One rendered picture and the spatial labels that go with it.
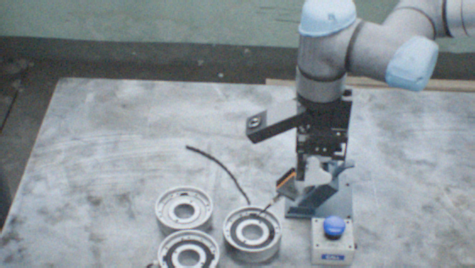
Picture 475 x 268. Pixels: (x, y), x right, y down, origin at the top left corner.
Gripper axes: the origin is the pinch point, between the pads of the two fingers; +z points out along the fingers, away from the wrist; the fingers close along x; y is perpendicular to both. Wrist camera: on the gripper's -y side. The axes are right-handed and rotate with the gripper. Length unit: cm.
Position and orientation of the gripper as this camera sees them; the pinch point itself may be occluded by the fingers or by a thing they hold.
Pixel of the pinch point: (297, 181)
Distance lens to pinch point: 125.2
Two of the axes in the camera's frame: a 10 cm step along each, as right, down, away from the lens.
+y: 10.0, 0.6, -0.6
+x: 0.9, -6.6, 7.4
